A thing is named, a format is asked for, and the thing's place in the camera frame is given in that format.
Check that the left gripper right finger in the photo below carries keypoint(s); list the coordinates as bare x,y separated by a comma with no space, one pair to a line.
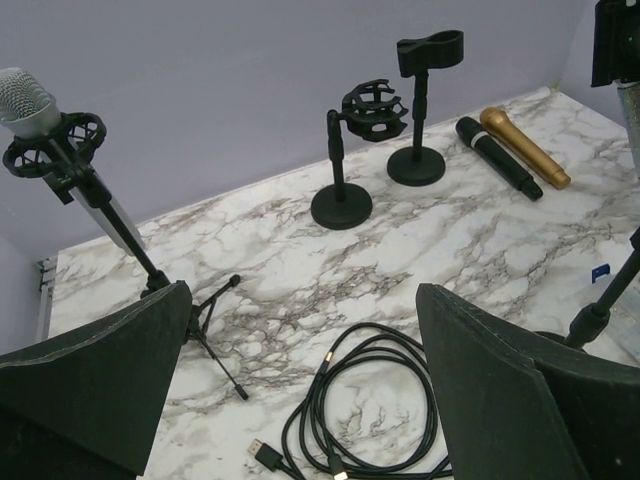
517,405

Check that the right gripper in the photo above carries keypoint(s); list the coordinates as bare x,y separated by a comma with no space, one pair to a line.
616,43

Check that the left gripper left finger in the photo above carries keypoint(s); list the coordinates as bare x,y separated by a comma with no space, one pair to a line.
86,404

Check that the black round base stand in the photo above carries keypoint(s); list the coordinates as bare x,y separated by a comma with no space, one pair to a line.
592,319

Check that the gold microphone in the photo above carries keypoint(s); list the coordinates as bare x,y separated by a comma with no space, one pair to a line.
497,122

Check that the black microphone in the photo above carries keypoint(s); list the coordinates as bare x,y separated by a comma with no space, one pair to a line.
476,137

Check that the black clip microphone stand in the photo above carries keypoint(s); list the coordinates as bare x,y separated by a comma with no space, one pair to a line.
418,165

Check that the black tripod shock mount stand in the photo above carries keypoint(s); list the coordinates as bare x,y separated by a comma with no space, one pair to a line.
62,158

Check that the glitter microphone silver grille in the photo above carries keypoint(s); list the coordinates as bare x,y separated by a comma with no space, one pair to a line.
628,94

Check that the aluminium rail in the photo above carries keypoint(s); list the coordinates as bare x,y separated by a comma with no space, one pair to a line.
48,268

